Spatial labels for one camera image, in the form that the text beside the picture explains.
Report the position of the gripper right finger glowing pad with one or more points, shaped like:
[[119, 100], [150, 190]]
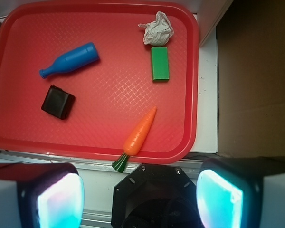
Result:
[[242, 192]]

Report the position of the black square pouch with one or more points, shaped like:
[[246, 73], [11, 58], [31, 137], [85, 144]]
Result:
[[58, 103]]

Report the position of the blue plastic bottle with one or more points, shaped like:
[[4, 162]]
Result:
[[72, 60]]

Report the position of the black octagonal base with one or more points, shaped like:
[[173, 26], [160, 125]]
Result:
[[155, 196]]

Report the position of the crumpled white paper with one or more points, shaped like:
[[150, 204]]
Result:
[[158, 32]]

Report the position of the red plastic tray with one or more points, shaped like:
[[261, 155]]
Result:
[[112, 94]]

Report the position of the green rectangular block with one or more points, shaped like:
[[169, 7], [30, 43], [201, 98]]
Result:
[[160, 64]]

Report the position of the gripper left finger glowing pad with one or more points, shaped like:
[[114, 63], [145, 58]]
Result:
[[49, 195]]

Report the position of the brown cardboard box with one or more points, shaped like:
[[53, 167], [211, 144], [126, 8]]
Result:
[[251, 54]]

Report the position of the orange toy carrot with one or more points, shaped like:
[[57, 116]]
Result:
[[135, 140]]

